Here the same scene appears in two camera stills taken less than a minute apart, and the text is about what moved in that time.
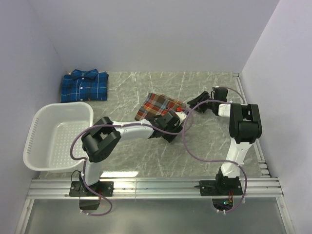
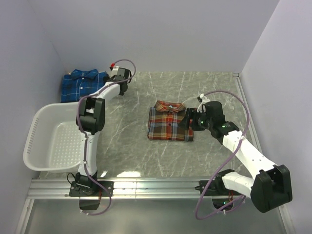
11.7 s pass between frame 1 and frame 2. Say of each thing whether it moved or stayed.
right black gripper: moved
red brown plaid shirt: moved
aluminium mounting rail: stayed
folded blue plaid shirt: stayed
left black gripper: moved
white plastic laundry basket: stayed
